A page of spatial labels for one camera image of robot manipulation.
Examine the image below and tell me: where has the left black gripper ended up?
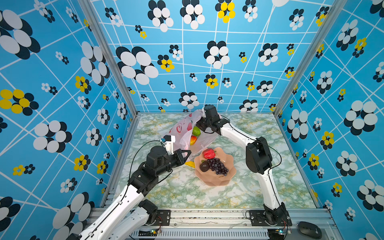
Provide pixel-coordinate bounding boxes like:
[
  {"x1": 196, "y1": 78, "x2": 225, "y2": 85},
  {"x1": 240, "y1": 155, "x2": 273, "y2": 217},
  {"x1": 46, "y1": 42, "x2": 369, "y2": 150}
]
[{"x1": 155, "y1": 148, "x2": 192, "y2": 178}]

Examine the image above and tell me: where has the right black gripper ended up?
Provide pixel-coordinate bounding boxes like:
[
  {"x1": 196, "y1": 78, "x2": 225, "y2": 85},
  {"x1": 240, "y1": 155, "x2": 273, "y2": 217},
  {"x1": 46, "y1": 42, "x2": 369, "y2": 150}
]
[{"x1": 187, "y1": 111, "x2": 214, "y2": 131}]

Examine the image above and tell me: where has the green kiwi half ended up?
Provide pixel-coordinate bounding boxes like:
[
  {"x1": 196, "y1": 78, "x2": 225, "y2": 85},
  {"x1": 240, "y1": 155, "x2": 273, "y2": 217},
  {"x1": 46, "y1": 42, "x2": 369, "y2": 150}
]
[{"x1": 192, "y1": 127, "x2": 201, "y2": 137}]

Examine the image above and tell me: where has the small yellow red mango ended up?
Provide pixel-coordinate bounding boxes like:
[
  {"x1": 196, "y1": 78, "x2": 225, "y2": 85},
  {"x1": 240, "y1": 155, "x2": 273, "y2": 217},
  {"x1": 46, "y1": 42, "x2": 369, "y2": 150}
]
[{"x1": 190, "y1": 136, "x2": 198, "y2": 146}]

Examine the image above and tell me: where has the pink plastic bag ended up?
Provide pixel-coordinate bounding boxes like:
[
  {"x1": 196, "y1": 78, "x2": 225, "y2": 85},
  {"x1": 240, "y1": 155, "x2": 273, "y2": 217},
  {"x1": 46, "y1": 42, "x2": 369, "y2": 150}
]
[{"x1": 165, "y1": 110, "x2": 219, "y2": 162}]

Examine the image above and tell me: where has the dark purple plum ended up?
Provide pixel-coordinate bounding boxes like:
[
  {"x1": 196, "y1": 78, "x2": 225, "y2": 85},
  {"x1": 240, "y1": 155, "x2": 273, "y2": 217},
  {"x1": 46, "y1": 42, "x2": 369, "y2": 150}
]
[{"x1": 200, "y1": 162, "x2": 211, "y2": 173}]

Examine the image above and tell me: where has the red strawberry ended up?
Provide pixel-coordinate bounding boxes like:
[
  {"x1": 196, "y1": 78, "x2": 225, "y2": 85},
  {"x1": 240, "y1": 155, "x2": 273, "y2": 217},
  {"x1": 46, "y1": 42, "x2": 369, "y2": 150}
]
[{"x1": 203, "y1": 149, "x2": 216, "y2": 160}]

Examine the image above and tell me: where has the dark purple grape bunch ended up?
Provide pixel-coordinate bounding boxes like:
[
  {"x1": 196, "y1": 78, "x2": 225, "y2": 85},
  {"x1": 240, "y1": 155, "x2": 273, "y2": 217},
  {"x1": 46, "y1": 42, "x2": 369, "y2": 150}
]
[{"x1": 207, "y1": 158, "x2": 229, "y2": 176}]

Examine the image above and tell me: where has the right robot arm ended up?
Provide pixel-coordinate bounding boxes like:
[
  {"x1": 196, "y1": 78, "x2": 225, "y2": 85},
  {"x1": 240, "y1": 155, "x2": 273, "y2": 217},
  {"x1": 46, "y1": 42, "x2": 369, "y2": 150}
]
[{"x1": 197, "y1": 105, "x2": 292, "y2": 227}]

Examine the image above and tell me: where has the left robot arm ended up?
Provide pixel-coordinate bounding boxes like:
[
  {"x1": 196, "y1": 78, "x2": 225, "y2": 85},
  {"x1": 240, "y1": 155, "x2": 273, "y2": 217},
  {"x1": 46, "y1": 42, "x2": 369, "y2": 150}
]
[{"x1": 67, "y1": 146, "x2": 192, "y2": 240}]

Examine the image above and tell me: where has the yellow flat piece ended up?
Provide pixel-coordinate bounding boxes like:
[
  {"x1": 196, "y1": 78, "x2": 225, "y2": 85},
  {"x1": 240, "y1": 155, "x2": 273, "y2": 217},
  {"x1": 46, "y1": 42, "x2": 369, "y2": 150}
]
[{"x1": 185, "y1": 161, "x2": 196, "y2": 168}]

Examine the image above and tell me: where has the pink scalloped fruit plate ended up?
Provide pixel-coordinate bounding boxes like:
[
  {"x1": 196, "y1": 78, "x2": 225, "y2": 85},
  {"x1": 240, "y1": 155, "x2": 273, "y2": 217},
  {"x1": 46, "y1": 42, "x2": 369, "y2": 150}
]
[{"x1": 194, "y1": 148, "x2": 237, "y2": 187}]

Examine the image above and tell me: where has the left green circuit board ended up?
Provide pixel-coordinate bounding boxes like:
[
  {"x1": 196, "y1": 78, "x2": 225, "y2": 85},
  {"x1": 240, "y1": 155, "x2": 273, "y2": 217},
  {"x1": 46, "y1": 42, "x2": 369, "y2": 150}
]
[{"x1": 138, "y1": 229, "x2": 162, "y2": 237}]

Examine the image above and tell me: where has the green circuit board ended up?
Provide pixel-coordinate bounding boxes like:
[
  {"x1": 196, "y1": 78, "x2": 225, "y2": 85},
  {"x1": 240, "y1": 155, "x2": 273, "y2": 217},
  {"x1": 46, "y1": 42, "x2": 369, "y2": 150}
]
[
  {"x1": 268, "y1": 230, "x2": 285, "y2": 240},
  {"x1": 138, "y1": 229, "x2": 162, "y2": 237}
]

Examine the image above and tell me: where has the right green circuit board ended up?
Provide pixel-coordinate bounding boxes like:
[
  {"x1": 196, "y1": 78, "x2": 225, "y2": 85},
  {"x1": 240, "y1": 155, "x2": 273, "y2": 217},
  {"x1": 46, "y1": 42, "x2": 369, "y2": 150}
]
[{"x1": 268, "y1": 230, "x2": 285, "y2": 240}]

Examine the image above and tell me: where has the black computer mouse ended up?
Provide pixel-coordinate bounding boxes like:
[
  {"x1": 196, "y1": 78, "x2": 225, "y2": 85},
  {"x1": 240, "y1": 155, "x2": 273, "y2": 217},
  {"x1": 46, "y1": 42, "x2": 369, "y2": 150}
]
[{"x1": 298, "y1": 222, "x2": 323, "y2": 240}]

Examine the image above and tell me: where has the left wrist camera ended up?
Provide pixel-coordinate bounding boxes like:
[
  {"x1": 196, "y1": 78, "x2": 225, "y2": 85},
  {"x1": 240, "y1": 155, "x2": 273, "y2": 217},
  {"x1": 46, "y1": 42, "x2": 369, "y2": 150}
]
[{"x1": 161, "y1": 135, "x2": 176, "y2": 155}]

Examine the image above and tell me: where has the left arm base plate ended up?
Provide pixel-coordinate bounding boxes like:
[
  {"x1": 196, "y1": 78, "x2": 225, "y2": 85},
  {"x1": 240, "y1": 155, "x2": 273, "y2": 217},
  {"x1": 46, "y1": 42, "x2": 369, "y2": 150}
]
[{"x1": 129, "y1": 209, "x2": 172, "y2": 227}]

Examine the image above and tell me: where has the aluminium front rail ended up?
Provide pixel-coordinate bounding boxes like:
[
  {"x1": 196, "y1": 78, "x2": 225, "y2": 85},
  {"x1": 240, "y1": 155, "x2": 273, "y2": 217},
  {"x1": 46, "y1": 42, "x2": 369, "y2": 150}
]
[{"x1": 80, "y1": 207, "x2": 343, "y2": 240}]

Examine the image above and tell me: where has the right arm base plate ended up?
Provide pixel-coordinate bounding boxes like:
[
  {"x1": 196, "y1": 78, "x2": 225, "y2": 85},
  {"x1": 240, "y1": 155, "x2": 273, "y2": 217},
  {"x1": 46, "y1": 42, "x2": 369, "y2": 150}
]
[{"x1": 246, "y1": 210, "x2": 293, "y2": 228}]

